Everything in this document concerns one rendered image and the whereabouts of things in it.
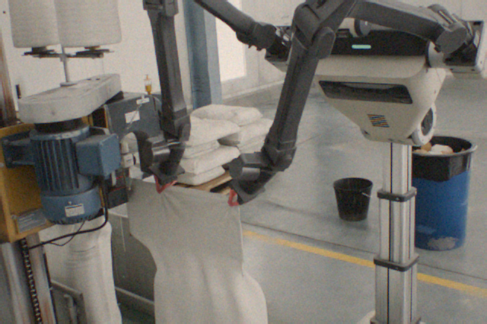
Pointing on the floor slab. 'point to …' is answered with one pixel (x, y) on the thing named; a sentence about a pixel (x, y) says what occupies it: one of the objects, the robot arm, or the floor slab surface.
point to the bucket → (353, 198)
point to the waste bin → (441, 193)
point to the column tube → (7, 253)
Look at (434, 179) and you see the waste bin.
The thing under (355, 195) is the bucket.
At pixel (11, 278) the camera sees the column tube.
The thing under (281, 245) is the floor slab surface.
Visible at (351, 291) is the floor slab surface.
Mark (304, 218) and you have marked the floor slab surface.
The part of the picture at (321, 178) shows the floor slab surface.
